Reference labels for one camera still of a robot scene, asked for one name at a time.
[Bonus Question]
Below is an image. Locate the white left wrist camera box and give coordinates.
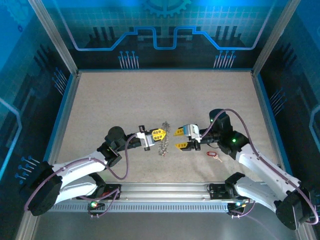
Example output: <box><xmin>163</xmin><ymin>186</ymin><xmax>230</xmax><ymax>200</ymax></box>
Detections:
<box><xmin>136</xmin><ymin>131</ymin><xmax>154</xmax><ymax>151</ymax></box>

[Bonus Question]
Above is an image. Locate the aluminium side rail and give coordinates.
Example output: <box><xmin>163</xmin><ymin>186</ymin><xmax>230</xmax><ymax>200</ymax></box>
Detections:
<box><xmin>14</xmin><ymin>71</ymin><xmax>82</xmax><ymax>240</ymax></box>
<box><xmin>250</xmin><ymin>70</ymin><xmax>317</xmax><ymax>240</ymax></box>

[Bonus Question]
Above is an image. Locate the blue table edge strip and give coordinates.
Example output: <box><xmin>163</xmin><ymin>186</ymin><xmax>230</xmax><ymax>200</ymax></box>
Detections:
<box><xmin>256</xmin><ymin>73</ymin><xmax>294</xmax><ymax>176</ymax></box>
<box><xmin>42</xmin><ymin>73</ymin><xmax>76</xmax><ymax>162</ymax></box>
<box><xmin>78</xmin><ymin>68</ymin><xmax>253</xmax><ymax>72</ymax></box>

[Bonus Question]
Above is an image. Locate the aluminium frame post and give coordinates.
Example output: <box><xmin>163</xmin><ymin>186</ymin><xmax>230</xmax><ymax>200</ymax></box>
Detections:
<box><xmin>27</xmin><ymin>0</ymin><xmax>81</xmax><ymax>76</ymax></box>
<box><xmin>251</xmin><ymin>0</ymin><xmax>302</xmax><ymax>76</ymax></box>

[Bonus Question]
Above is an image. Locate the small lit circuit board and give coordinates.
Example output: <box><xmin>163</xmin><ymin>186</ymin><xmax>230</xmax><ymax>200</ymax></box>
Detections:
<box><xmin>87</xmin><ymin>199</ymin><xmax>106</xmax><ymax>211</ymax></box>
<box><xmin>226</xmin><ymin>199</ymin><xmax>250</xmax><ymax>213</ymax></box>

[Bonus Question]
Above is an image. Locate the silver keyring chain with keys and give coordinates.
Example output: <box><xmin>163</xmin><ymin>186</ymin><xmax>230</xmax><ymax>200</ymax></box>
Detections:
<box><xmin>157</xmin><ymin>121</ymin><xmax>171</xmax><ymax>157</ymax></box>

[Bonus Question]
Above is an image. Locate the grey metal plate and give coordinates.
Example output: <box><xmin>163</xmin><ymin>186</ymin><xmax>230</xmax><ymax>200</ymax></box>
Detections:
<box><xmin>32</xmin><ymin>212</ymin><xmax>301</xmax><ymax>240</ymax></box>

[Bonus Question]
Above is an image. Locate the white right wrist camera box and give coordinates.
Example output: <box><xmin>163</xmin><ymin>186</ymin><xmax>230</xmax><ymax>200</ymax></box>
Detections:
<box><xmin>182</xmin><ymin>123</ymin><xmax>202</xmax><ymax>144</ymax></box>

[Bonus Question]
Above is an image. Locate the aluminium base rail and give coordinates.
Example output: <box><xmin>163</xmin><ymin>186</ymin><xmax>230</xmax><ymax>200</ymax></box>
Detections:
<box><xmin>49</xmin><ymin>181</ymin><xmax>283</xmax><ymax>202</ymax></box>

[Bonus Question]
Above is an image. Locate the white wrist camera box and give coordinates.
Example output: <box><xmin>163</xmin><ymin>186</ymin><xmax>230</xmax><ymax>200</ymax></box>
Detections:
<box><xmin>182</xmin><ymin>123</ymin><xmax>202</xmax><ymax>144</ymax></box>
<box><xmin>136</xmin><ymin>131</ymin><xmax>154</xmax><ymax>151</ymax></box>

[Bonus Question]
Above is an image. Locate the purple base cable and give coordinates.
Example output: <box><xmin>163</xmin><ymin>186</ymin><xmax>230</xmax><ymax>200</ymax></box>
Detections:
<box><xmin>79</xmin><ymin>187</ymin><xmax>122</xmax><ymax>219</ymax></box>
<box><xmin>228</xmin><ymin>197</ymin><xmax>257</xmax><ymax>219</ymax></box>

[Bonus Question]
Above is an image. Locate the slotted grey cable duct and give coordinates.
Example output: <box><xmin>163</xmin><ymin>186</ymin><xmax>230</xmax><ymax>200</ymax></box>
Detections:
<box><xmin>48</xmin><ymin>201</ymin><xmax>276</xmax><ymax>214</ymax></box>

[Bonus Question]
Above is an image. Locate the key with red tag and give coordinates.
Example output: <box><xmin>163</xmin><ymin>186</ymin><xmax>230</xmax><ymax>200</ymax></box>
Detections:
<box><xmin>206</xmin><ymin>150</ymin><xmax>223</xmax><ymax>163</ymax></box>

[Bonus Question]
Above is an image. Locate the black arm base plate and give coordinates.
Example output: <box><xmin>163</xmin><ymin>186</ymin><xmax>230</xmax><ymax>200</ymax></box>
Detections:
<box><xmin>76</xmin><ymin>183</ymin><xmax>122</xmax><ymax>201</ymax></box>
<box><xmin>208</xmin><ymin>183</ymin><xmax>251</xmax><ymax>201</ymax></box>

